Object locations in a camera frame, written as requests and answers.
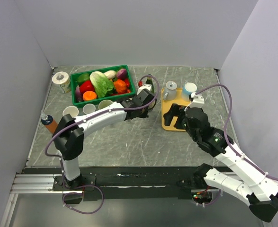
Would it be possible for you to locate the grey printed mug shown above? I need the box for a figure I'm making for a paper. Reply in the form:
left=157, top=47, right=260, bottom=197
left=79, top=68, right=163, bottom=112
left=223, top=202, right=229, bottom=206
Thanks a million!
left=82, top=104, right=96, bottom=114

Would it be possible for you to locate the green mug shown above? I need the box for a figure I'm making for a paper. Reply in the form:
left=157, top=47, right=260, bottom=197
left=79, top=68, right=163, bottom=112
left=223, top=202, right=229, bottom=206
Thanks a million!
left=63, top=106, right=79, bottom=118

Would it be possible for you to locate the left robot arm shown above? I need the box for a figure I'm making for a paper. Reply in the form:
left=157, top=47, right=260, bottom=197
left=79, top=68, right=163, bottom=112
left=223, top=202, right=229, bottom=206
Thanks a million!
left=52, top=88, right=156, bottom=190

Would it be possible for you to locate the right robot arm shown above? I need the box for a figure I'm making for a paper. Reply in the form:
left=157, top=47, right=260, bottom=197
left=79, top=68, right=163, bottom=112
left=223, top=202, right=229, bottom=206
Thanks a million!
left=163, top=104, right=278, bottom=222

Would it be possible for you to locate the light blue mug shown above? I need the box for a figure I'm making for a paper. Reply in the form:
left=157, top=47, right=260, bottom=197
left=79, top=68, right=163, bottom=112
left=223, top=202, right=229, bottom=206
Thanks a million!
left=181, top=82, right=197, bottom=101

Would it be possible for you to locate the yellow tray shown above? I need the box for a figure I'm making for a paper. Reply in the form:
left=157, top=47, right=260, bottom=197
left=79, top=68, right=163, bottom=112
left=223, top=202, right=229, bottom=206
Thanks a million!
left=161, top=88, right=189, bottom=132

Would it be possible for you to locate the green glass bottle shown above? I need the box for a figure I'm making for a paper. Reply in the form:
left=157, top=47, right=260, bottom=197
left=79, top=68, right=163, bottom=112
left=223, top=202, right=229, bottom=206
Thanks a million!
left=146, top=77, right=154, bottom=93

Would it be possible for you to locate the red chili toy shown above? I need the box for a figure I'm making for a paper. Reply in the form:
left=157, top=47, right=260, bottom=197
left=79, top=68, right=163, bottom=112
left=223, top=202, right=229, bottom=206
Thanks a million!
left=124, top=79, right=131, bottom=93

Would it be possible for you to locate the orange pumpkin toy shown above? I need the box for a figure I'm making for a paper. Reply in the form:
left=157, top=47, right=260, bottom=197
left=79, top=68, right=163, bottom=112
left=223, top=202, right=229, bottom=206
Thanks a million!
left=114, top=79, right=127, bottom=93

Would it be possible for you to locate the purple onion toy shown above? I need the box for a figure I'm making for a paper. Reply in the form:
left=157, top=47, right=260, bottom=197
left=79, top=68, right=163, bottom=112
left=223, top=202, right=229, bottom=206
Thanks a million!
left=117, top=69, right=128, bottom=80

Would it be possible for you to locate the green napa cabbage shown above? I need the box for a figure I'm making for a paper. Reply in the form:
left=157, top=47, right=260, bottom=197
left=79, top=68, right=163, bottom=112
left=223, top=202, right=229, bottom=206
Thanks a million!
left=90, top=71, right=115, bottom=98

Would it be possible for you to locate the red bell pepper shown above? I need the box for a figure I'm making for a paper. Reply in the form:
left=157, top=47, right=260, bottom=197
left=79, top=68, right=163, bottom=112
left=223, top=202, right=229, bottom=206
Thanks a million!
left=80, top=80, right=95, bottom=94

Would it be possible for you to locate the green bell pepper toy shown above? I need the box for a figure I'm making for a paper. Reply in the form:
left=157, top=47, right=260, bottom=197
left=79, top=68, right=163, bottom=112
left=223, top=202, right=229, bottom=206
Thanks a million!
left=77, top=73, right=90, bottom=86

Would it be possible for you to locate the purple eggplant toy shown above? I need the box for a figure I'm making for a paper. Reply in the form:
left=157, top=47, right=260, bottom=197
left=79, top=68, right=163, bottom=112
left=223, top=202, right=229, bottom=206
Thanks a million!
left=75, top=86, right=83, bottom=103

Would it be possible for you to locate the green plastic crate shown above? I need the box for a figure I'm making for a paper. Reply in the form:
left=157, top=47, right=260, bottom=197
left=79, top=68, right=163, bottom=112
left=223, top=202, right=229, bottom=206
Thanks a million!
left=70, top=65, right=136, bottom=108

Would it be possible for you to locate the white green paper cup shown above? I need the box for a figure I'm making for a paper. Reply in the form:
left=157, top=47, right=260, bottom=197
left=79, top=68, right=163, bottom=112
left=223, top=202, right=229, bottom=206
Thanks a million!
left=52, top=71, right=71, bottom=94

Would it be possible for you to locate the orange spray bottle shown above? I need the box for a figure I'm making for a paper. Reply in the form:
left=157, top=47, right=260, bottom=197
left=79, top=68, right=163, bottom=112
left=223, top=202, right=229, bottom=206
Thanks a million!
left=40, top=111, right=58, bottom=134

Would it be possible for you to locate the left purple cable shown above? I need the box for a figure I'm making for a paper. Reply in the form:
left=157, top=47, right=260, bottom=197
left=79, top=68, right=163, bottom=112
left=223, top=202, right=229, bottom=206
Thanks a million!
left=45, top=74, right=160, bottom=187

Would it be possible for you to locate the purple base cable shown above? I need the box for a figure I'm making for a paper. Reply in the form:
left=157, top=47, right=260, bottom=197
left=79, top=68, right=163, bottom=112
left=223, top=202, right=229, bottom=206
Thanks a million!
left=62, top=184, right=105, bottom=215

